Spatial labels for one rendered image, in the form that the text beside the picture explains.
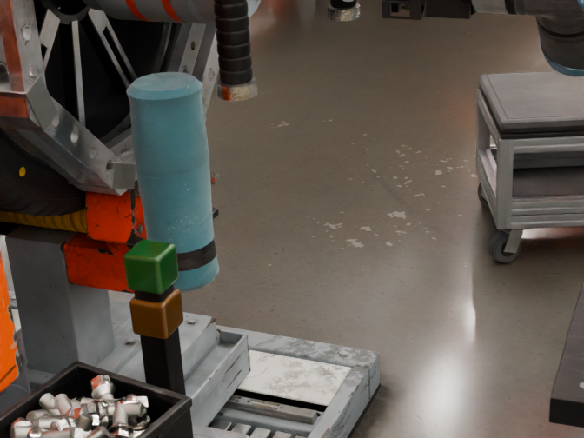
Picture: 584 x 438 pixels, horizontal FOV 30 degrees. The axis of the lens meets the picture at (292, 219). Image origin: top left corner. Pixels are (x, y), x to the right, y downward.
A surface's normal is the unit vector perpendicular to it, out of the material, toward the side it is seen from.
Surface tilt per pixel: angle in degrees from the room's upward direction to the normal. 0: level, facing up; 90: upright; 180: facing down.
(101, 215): 80
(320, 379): 0
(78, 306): 90
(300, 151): 0
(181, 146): 88
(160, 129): 88
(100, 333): 90
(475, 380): 0
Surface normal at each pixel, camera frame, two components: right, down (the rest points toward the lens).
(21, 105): -0.38, 0.40
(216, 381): 0.92, 0.11
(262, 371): -0.05, -0.91
